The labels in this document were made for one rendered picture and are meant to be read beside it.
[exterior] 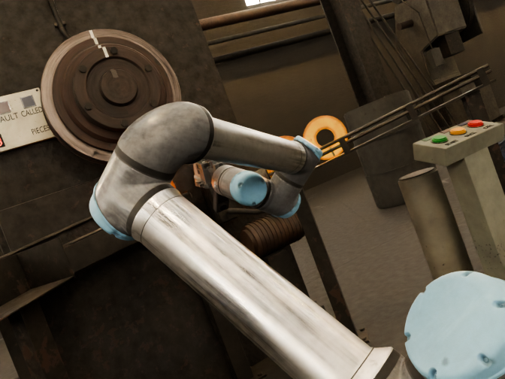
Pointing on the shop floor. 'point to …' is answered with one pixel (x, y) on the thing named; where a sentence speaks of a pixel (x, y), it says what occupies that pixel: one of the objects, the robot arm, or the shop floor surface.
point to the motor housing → (273, 242)
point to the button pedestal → (474, 187)
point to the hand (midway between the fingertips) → (198, 176)
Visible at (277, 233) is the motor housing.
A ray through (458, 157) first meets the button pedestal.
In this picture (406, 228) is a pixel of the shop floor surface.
